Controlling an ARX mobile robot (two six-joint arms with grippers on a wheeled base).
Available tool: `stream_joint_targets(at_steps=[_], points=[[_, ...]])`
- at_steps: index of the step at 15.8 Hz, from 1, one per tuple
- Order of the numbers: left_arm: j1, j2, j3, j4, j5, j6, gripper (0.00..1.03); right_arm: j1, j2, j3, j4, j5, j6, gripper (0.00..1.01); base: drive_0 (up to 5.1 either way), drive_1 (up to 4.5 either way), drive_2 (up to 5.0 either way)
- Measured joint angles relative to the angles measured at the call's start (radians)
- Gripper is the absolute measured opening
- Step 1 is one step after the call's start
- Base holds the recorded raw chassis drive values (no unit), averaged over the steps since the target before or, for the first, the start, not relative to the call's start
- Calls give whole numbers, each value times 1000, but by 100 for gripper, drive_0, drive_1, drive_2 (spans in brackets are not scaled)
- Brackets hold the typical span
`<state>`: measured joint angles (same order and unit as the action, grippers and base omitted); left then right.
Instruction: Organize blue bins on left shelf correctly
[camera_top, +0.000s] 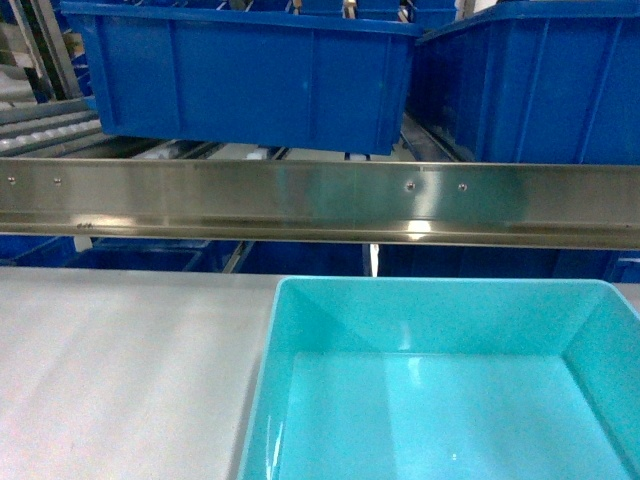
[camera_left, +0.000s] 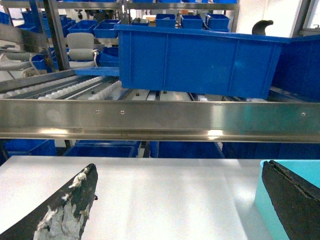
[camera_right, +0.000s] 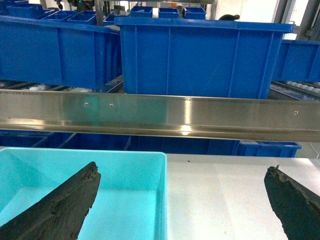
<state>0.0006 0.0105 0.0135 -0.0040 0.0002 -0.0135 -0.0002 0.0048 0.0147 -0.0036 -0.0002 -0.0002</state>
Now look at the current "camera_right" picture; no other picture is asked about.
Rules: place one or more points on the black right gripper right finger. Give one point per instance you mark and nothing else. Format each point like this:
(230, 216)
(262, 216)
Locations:
(297, 207)

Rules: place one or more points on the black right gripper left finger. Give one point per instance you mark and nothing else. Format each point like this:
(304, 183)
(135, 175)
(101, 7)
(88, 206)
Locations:
(60, 214)

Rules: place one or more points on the turquoise plastic bin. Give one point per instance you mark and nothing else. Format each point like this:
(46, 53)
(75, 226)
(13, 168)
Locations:
(131, 201)

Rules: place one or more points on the blue bin far right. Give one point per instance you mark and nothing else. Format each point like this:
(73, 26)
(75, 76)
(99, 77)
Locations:
(299, 61)

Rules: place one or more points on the large blue bin left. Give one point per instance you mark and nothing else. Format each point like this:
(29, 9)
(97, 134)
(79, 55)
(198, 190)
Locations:
(58, 53)

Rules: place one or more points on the large blue bin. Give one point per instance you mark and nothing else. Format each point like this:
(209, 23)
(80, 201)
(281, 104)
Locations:
(199, 58)
(58, 53)

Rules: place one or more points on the large blue bin centre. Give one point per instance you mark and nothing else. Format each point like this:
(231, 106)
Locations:
(199, 58)

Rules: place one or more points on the stainless steel shelf rail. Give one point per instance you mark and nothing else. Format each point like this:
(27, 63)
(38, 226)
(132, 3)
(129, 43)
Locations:
(160, 115)

